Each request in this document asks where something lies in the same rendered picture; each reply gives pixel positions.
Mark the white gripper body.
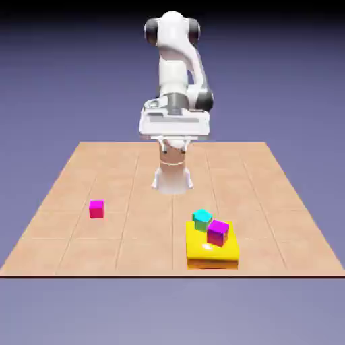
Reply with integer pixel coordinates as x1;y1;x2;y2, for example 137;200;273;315
138;106;211;142

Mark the small cyan cube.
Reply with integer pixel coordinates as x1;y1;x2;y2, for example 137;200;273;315
191;208;213;232

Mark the small pink cube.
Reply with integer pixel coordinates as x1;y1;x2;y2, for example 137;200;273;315
89;199;104;219

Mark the small purple cube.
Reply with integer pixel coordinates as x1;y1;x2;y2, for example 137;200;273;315
206;219;230;248

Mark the large yellow box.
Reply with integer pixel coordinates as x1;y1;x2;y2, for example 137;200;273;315
185;220;240;270

